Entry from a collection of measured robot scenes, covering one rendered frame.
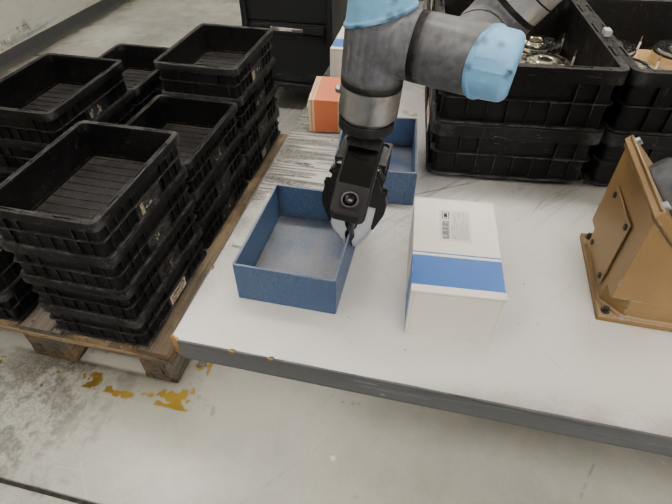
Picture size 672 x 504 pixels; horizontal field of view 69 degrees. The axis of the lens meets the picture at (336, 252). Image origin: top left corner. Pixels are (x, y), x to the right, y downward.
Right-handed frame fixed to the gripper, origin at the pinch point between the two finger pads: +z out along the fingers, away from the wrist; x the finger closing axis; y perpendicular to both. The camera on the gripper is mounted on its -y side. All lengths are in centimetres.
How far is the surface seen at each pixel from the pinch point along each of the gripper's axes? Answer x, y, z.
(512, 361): -25.5, -11.9, 3.6
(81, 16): 256, 266, 87
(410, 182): -6.9, 18.3, -0.2
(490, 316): -21.0, -9.8, -1.7
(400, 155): -3.4, 34.1, 4.7
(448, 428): -31, 15, 73
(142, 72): 116, 125, 46
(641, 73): -39, 31, -20
